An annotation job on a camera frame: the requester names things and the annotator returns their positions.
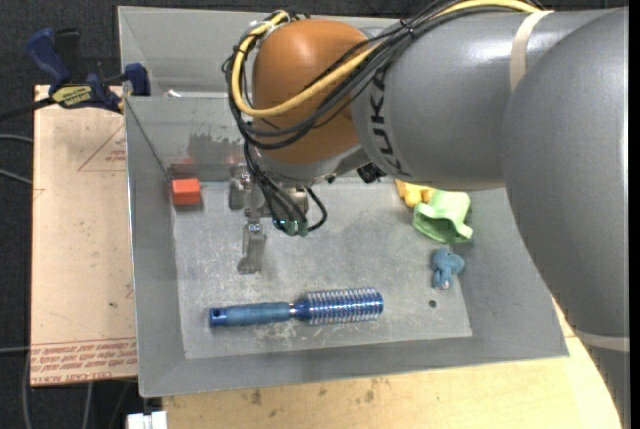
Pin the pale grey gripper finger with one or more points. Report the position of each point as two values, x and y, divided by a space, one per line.
238 194
253 249

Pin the orange-red block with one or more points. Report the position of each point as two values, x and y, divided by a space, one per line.
186 192

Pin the blue hair brush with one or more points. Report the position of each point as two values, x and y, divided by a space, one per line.
300 311

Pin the grey metal bin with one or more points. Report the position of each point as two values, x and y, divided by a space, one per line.
350 262

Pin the yellow toy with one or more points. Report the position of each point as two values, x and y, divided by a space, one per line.
411 194

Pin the brown cardboard board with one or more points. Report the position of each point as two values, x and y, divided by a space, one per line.
75 242

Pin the light green cup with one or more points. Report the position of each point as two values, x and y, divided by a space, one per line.
442 217

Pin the blue toy animal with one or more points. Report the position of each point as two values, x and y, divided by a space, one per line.
445 267

